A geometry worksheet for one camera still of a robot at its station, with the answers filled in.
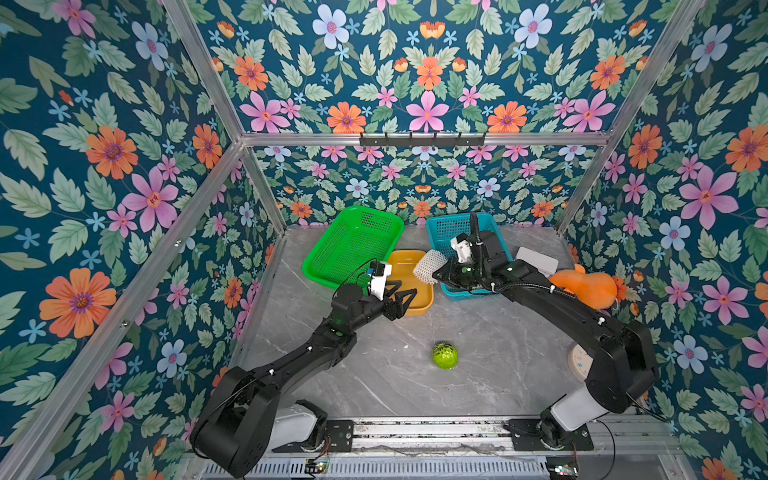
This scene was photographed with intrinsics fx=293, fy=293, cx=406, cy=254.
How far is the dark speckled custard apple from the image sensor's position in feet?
2.69

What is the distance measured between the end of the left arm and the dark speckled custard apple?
184mm

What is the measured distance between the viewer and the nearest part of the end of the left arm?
24.8 inches
